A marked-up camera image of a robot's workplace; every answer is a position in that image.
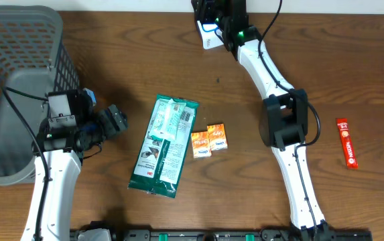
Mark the red Nescafe stick box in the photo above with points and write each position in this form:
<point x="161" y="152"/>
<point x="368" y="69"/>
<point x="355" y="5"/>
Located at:
<point x="347" y="146"/>

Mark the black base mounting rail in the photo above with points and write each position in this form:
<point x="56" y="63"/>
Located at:
<point x="263" y="235"/>

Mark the light green wipes pack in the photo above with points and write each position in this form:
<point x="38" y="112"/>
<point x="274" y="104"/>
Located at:
<point x="167" y="118"/>

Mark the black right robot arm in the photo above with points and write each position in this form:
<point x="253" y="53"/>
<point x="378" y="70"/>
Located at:
<point x="284" y="119"/>

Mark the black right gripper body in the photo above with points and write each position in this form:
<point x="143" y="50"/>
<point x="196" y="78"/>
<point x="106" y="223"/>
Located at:
<point x="214" y="14"/>

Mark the green 3M product pouch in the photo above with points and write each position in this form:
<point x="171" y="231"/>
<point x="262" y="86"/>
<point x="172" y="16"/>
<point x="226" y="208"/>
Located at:
<point x="160" y="162"/>

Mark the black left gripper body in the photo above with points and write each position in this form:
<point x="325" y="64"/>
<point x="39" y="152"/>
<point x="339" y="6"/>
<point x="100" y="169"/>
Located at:
<point x="103" y="126"/>

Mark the grey plastic shopping basket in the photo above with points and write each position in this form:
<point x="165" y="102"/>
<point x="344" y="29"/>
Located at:
<point x="33" y="63"/>

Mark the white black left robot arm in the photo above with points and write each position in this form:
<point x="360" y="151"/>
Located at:
<point x="72" y="128"/>

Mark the white cube barcode scanner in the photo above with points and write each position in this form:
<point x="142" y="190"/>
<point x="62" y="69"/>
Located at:
<point x="210" y="34"/>

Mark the orange white small packet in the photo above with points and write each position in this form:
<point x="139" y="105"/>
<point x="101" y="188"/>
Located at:
<point x="200" y="144"/>

